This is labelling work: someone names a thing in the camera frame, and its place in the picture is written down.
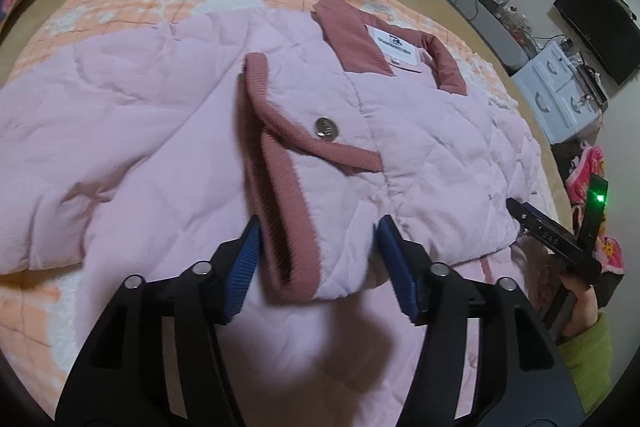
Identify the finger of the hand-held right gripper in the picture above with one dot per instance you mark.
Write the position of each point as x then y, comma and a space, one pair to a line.
516, 208

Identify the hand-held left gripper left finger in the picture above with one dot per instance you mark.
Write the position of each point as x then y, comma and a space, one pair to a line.
244, 269

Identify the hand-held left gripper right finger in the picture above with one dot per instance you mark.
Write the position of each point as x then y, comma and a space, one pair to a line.
400, 272

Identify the pink quilted jacket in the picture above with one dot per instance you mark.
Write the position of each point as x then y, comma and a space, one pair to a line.
175, 117

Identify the person's right forearm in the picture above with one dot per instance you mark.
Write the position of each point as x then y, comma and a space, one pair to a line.
590, 367

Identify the person's right hand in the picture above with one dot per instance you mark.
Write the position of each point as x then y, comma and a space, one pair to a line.
582, 307

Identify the pink floral slippers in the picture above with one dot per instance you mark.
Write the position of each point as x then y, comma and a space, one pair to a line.
590, 167

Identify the white drawer cabinet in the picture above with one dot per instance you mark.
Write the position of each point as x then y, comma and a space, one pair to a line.
555, 92

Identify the black television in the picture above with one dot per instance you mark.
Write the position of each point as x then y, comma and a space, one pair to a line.
600, 27

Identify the grey vanity dresser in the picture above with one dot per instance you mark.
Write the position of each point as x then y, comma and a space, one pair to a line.
475, 12

